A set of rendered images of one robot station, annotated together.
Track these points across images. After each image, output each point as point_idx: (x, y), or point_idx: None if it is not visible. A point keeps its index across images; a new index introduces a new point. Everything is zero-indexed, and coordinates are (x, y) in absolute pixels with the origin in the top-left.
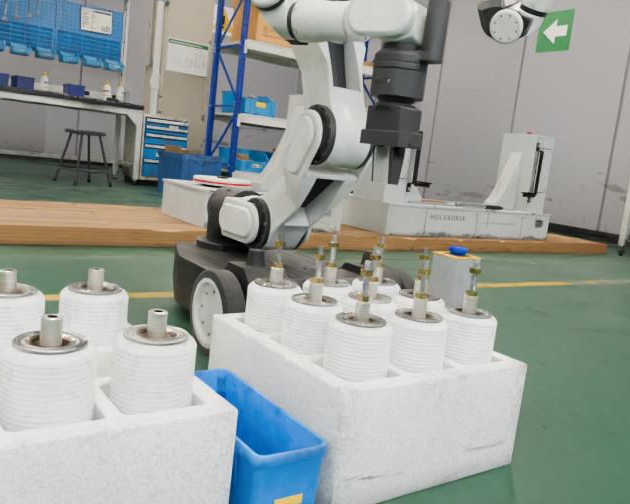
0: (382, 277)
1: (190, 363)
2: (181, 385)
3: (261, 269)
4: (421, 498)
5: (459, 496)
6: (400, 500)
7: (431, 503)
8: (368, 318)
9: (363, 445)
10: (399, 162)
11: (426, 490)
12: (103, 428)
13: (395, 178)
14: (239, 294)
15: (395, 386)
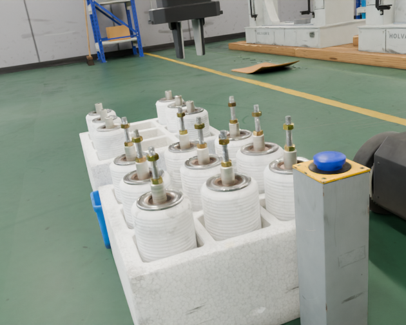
0: (286, 162)
1: (100, 141)
2: (98, 149)
3: (401, 141)
4: (116, 295)
5: (111, 316)
6: (118, 284)
7: (109, 298)
8: (127, 158)
9: (107, 227)
10: (176, 37)
11: (125, 299)
12: (86, 150)
13: (177, 52)
14: (365, 157)
15: (102, 202)
